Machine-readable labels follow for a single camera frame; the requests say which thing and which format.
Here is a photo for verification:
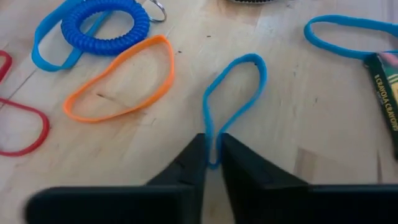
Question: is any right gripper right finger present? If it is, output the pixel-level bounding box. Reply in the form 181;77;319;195
220;133;398;224

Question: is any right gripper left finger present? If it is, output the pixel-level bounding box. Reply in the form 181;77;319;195
24;133;208;224

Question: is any red rubber band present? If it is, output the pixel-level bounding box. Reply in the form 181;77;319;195
0;49;13;83
0;98;50;157

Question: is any thin blue rubber band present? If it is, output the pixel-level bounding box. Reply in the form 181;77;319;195
202;52;268;170
303;14;398;60

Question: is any orange rubber band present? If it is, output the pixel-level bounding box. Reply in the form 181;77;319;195
63;34;175;124

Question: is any crayon box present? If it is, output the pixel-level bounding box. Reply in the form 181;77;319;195
363;51;398;161

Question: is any blue coil wrist keychain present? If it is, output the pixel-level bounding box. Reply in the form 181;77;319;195
60;0;167;57

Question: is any light blue rubber band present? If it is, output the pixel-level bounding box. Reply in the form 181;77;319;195
30;0;113;72

